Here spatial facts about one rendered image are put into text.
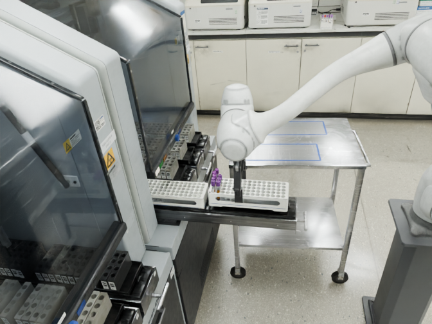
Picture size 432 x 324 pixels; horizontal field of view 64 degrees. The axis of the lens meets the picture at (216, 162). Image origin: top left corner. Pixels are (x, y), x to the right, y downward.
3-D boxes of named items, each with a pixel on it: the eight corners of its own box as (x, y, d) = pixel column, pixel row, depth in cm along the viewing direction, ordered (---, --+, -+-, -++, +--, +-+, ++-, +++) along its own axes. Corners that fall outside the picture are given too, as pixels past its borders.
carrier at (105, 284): (121, 261, 116) (116, 249, 112) (126, 262, 115) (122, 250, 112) (104, 292, 106) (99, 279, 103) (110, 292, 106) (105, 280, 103)
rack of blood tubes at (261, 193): (208, 206, 134) (207, 193, 130) (213, 189, 142) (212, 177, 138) (287, 211, 128) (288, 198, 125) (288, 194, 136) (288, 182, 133)
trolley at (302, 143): (230, 279, 204) (222, 164, 158) (235, 224, 242) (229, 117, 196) (349, 285, 195) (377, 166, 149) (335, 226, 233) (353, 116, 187)
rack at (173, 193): (134, 205, 142) (130, 193, 138) (142, 189, 150) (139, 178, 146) (204, 211, 136) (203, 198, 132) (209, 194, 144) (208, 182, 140)
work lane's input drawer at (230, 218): (127, 220, 145) (122, 203, 140) (139, 198, 156) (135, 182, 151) (307, 236, 130) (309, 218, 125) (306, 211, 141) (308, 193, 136)
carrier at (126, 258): (126, 262, 115) (123, 250, 112) (132, 263, 115) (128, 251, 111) (111, 292, 106) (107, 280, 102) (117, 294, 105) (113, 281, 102)
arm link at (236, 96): (223, 121, 123) (220, 141, 112) (220, 79, 114) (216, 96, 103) (254, 121, 121) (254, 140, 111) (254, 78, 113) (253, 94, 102)
